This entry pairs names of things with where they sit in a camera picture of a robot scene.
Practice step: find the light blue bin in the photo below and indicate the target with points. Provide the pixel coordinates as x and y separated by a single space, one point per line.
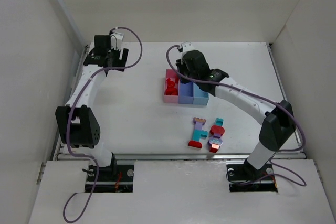
200 97

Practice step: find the purple teal red lego column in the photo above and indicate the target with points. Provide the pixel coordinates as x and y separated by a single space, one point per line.
198 133

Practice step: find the dark blue bin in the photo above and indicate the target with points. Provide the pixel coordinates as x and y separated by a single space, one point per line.
186 93

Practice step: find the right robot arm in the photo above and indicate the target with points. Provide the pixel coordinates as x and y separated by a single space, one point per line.
276 119

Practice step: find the teal red purple lego stack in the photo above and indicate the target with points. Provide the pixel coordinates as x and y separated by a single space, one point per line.
215 136

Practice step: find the red legos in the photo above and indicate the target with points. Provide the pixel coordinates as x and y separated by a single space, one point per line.
171 86

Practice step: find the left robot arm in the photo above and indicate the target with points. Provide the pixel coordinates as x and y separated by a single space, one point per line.
77 125

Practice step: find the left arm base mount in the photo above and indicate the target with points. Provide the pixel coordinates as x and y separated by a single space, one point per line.
118 179

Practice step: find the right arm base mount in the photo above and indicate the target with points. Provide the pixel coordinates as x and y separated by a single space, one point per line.
243 179

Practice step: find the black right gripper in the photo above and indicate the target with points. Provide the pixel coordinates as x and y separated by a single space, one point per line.
182 69

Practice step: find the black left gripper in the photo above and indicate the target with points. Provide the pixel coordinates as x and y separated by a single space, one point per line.
115 57

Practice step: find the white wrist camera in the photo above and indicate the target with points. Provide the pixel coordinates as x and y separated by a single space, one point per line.
186 47
116 40

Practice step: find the pink bin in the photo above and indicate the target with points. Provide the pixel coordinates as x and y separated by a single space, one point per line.
169 98

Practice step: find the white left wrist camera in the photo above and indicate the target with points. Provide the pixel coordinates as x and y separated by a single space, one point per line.
116 40

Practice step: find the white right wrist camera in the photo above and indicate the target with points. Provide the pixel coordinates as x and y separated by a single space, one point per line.
186 47

